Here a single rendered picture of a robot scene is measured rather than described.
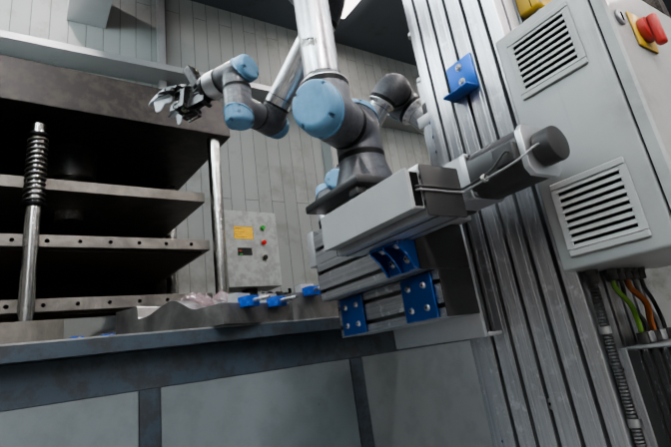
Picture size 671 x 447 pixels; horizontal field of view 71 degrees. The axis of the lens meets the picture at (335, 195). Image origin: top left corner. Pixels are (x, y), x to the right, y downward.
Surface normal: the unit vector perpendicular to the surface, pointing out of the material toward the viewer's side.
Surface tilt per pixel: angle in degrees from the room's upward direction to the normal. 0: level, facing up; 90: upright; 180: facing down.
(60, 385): 90
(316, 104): 98
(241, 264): 90
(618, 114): 90
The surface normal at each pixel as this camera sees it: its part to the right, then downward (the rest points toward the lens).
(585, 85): -0.84, -0.07
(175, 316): -0.59, -0.18
